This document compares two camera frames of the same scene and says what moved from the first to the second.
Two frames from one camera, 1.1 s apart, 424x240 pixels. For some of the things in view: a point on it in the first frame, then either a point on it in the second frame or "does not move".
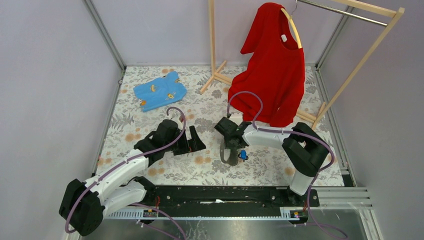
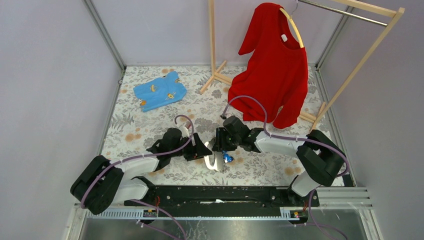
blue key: (243, 154) → (227, 158)
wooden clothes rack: (351, 80) does not move
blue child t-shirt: (160, 92) does not move
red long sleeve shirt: (276, 72) does not move
